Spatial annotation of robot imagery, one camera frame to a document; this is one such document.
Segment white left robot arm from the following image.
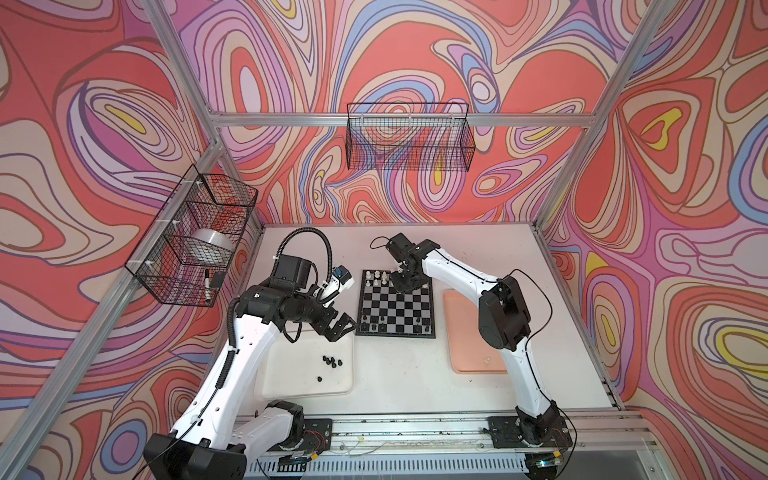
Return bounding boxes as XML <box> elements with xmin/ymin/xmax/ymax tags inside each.
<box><xmin>143</xmin><ymin>255</ymin><xmax>354</xmax><ymax>479</ymax></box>

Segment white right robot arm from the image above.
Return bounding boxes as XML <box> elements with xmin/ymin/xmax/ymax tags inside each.
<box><xmin>385</xmin><ymin>233</ymin><xmax>563</xmax><ymax>446</ymax></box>

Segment black chess pieces in tray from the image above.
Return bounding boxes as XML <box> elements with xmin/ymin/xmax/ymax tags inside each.
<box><xmin>317</xmin><ymin>355</ymin><xmax>344</xmax><ymax>383</ymax></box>

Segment black and grey chessboard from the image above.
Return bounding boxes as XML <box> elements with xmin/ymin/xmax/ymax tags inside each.
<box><xmin>356</xmin><ymin>270</ymin><xmax>436</xmax><ymax>339</ymax></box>

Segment white plastic tray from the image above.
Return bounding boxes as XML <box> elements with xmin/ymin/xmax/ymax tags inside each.
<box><xmin>253</xmin><ymin>329</ymin><xmax>355</xmax><ymax>400</ymax></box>

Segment pink plastic tray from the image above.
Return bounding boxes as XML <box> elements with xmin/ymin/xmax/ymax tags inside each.
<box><xmin>443</xmin><ymin>289</ymin><xmax>507</xmax><ymax>374</ymax></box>

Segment silver tape roll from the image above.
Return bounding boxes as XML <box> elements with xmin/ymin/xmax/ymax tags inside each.
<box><xmin>192</xmin><ymin>228</ymin><xmax>235</xmax><ymax>252</ymax></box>

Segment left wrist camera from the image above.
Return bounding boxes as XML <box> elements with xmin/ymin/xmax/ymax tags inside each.
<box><xmin>318</xmin><ymin>265</ymin><xmax>355</xmax><ymax>305</ymax></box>

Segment black wire basket back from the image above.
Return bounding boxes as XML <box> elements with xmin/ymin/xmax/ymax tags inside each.
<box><xmin>345</xmin><ymin>100</ymin><xmax>476</xmax><ymax>172</ymax></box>

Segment black wire basket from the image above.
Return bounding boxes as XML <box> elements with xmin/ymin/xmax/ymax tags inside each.
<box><xmin>345</xmin><ymin>100</ymin><xmax>476</xmax><ymax>172</ymax></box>
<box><xmin>125</xmin><ymin>166</ymin><xmax>258</xmax><ymax>307</ymax></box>

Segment black wire basket left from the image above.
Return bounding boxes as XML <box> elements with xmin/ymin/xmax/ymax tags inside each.
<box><xmin>125</xmin><ymin>166</ymin><xmax>258</xmax><ymax>307</ymax></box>

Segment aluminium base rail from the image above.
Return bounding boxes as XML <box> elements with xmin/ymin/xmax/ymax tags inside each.
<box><xmin>328</xmin><ymin>409</ymin><xmax>659</xmax><ymax>456</ymax></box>

